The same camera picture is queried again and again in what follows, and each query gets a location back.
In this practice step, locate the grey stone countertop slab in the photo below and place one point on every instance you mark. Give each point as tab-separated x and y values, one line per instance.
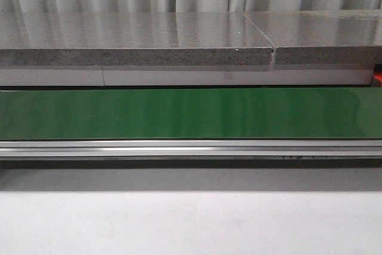
131	39

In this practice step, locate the red object at right edge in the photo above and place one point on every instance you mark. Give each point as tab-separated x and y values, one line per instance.
377	79

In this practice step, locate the aluminium conveyor side rail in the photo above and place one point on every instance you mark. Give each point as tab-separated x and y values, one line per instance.
349	148

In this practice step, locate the green conveyor belt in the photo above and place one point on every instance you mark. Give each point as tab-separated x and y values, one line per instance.
196	113

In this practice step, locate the white cabinet front panel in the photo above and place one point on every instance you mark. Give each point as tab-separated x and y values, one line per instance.
100	76

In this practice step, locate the grey stone slab right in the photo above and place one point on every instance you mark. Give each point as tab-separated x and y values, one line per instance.
322	37

